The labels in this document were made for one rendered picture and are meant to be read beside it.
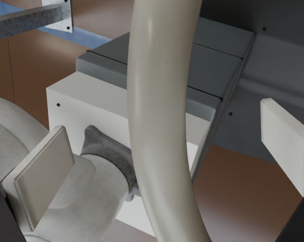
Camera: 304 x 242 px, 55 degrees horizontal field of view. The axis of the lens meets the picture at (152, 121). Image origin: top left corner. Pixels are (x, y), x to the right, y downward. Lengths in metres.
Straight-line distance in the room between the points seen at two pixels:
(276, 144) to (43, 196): 0.13
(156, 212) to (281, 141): 0.08
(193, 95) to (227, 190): 1.25
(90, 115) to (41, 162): 0.54
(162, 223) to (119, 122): 0.52
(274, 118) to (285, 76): 1.31
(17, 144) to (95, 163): 0.17
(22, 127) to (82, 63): 0.28
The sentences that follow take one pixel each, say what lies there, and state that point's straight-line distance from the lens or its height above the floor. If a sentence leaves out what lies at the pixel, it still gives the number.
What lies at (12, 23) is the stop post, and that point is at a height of 0.37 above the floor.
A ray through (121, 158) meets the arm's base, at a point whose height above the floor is 0.94.
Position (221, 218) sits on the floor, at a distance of 2.09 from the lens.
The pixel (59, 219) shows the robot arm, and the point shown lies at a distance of 0.58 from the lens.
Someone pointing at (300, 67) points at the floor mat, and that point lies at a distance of 1.47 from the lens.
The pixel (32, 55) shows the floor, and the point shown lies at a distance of 2.13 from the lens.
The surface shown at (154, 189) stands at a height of 1.31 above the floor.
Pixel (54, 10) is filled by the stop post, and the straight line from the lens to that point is 1.80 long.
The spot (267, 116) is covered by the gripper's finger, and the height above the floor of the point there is 1.25.
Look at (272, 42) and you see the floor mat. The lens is 1.44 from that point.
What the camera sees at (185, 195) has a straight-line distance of 0.16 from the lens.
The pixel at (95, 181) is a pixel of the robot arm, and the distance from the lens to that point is 0.63.
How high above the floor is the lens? 1.41
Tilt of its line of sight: 52 degrees down
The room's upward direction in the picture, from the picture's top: 139 degrees counter-clockwise
